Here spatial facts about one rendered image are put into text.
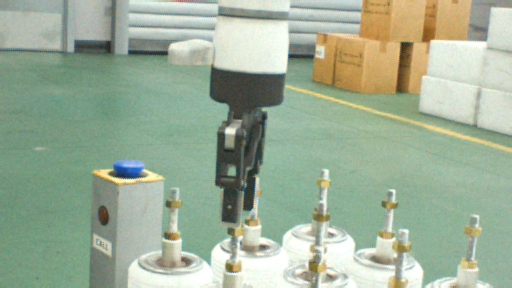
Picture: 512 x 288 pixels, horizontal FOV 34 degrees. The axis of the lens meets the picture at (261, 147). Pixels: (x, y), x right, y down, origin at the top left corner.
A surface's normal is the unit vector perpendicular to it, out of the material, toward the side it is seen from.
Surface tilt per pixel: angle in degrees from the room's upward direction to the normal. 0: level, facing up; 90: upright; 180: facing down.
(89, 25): 90
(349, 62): 90
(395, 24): 90
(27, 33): 90
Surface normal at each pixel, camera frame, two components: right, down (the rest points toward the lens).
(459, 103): -0.88, 0.04
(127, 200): 0.64, 0.19
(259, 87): 0.36, 0.21
